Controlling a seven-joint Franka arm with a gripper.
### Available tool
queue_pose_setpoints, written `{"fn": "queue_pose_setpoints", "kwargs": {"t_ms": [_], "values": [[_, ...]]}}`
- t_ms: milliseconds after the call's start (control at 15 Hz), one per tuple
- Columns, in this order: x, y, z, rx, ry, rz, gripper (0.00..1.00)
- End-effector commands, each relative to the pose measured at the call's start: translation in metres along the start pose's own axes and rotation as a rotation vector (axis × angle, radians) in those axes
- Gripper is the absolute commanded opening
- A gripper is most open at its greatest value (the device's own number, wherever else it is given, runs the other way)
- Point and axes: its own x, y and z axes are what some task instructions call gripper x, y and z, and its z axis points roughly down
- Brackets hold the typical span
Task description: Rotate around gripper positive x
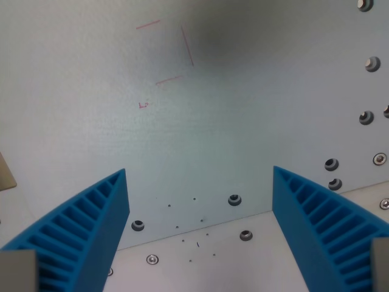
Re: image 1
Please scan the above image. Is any beige block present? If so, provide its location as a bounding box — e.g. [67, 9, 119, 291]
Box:
[0, 151, 18, 192]

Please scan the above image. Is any pale blue metal plate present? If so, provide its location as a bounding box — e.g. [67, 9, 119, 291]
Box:
[0, 0, 389, 252]

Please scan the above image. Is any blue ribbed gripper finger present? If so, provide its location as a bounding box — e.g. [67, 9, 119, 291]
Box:
[0, 168, 131, 292]
[271, 165, 389, 292]

